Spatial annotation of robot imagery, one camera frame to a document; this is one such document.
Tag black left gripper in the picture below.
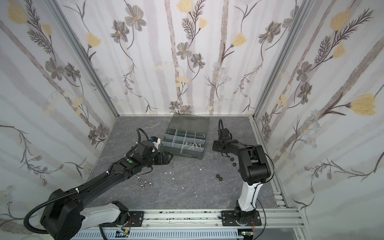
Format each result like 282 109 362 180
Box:
141 151 175 169

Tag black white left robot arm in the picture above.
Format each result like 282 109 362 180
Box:
23 137 174 240

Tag green compartment organizer box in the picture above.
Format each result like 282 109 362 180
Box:
162 114 209 160

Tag black nut pair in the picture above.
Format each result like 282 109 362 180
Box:
216 174 223 181

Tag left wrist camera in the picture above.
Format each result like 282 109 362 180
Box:
149 136 162 150

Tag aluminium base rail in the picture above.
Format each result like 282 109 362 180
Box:
126 209 305 229

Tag white slotted cable duct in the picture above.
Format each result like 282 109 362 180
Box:
71 229 244 240

